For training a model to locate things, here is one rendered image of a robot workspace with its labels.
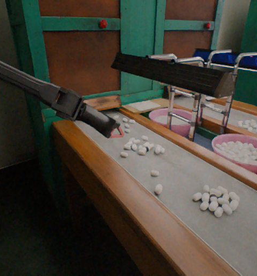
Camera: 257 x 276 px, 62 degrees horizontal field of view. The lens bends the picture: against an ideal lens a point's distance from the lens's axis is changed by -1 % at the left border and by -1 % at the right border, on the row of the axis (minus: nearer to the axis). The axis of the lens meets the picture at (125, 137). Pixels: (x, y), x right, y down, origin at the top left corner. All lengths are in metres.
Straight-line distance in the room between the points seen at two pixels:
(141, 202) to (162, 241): 0.13
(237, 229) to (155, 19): 1.20
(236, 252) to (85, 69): 1.05
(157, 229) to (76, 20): 1.00
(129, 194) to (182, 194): 0.18
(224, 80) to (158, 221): 0.42
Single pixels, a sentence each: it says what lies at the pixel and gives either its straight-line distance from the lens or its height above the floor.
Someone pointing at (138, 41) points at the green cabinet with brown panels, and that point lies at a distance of 1.41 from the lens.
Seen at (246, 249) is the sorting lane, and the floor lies 0.74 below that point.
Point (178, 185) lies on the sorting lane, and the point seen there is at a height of 0.74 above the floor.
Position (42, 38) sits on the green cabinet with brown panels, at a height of 1.18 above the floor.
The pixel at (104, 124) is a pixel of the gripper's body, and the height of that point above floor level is 0.93.
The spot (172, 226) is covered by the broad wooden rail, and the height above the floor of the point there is 0.77.
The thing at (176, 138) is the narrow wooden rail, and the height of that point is 0.76.
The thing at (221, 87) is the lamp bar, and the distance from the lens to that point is 0.66.
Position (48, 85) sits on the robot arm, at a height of 1.07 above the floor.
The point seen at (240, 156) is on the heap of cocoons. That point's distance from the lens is 1.02.
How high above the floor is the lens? 1.22
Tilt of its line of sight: 27 degrees down
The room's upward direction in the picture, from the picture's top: straight up
